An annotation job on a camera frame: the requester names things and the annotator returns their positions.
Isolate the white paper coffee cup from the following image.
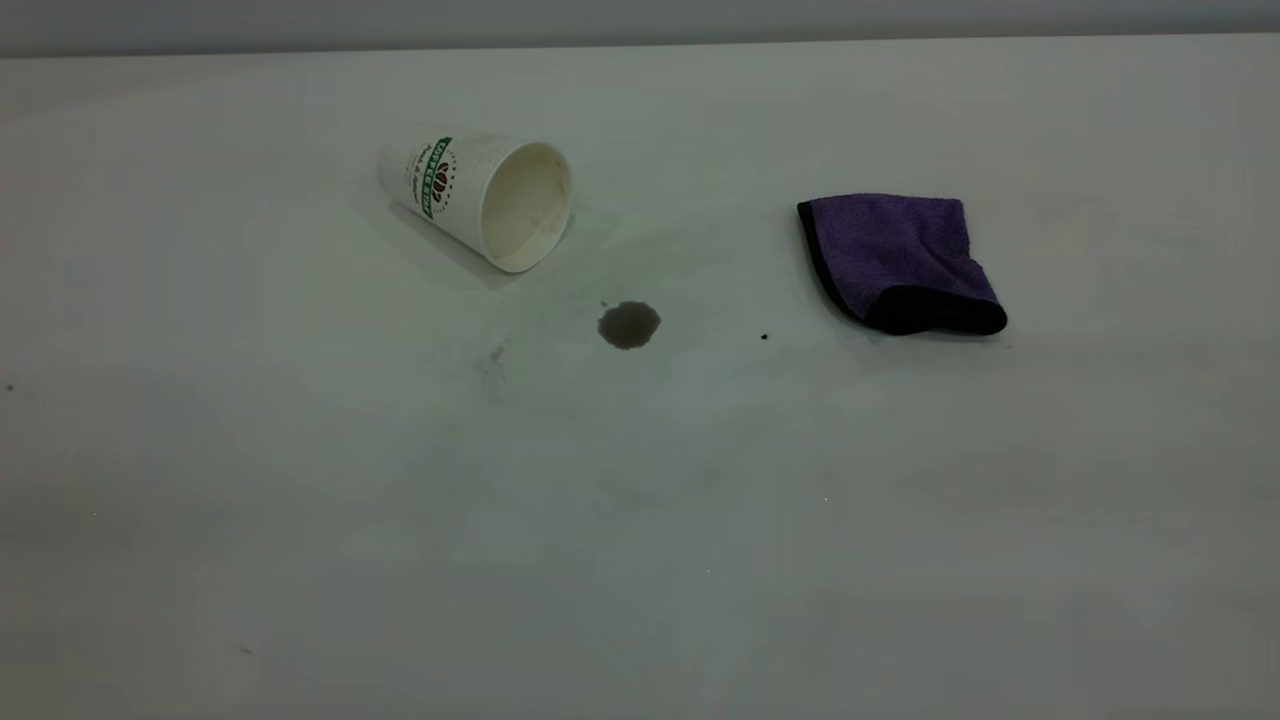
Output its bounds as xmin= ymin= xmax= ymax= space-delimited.
xmin=377 ymin=130 xmax=574 ymax=275

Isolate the purple microfiber cloth black trim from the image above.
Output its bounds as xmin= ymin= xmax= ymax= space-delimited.
xmin=796 ymin=193 xmax=1009 ymax=337

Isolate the brown coffee spill puddle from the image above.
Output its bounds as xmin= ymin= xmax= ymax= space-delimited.
xmin=597 ymin=300 xmax=663 ymax=352

